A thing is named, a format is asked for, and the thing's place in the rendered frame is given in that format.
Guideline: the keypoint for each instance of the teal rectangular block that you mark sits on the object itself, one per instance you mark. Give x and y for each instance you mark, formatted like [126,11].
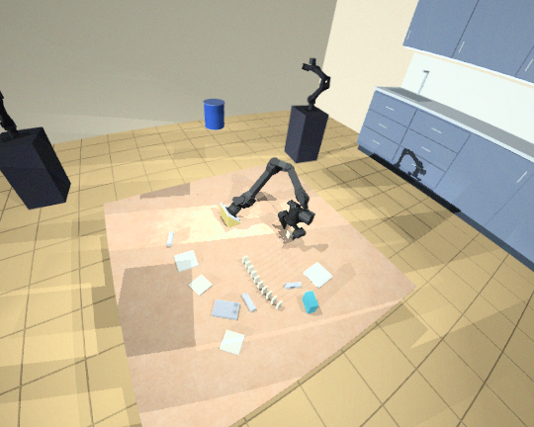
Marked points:
[310,302]

